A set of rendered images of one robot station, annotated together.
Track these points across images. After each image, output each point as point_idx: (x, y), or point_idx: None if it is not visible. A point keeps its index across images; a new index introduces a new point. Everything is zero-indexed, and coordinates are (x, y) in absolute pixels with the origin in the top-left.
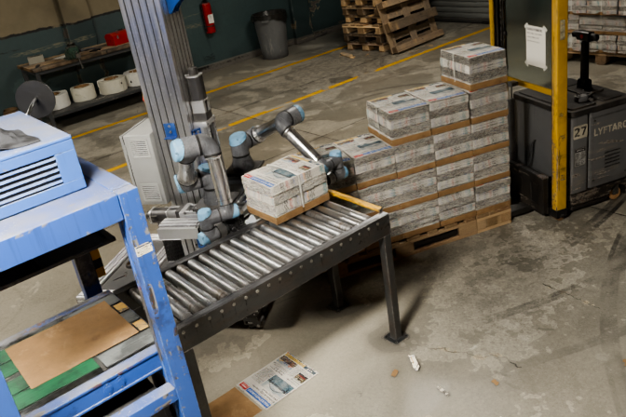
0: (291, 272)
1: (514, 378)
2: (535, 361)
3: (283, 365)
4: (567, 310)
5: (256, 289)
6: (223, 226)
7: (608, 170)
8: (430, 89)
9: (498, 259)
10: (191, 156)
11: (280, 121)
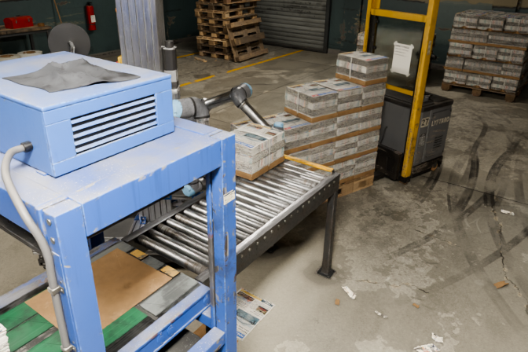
0: (285, 220)
1: (427, 301)
2: (436, 287)
3: (243, 299)
4: (440, 248)
5: (264, 235)
6: (204, 180)
7: (434, 151)
8: (332, 82)
9: (375, 211)
10: (186, 116)
11: (238, 94)
